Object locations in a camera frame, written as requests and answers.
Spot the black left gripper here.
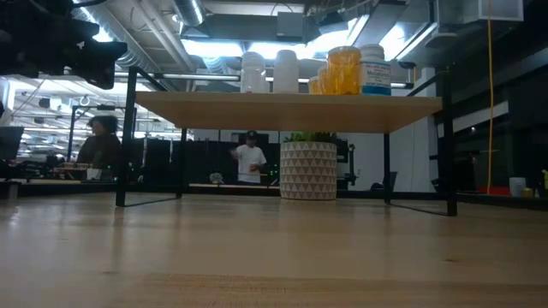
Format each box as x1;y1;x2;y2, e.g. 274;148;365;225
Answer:
0;0;128;91

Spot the person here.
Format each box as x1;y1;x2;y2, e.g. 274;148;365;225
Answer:
229;129;269;187
75;114;124;181

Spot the dark computer monitor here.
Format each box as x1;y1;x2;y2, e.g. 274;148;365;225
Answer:
0;126;25;163

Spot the succulent in patterned white pot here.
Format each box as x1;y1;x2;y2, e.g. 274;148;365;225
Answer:
279;130;339;202

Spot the red box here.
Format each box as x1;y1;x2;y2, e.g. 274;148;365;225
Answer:
477;185;511;197

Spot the white cup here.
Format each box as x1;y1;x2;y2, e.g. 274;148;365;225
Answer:
509;176;527;198

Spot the silver air duct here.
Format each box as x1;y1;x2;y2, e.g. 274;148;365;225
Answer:
170;0;207;27

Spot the black partition wall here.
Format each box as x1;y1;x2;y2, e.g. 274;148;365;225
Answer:
128;135;282;194

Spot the wooden shelf with black frame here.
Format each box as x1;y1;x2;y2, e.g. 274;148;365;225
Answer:
114;65;459;217

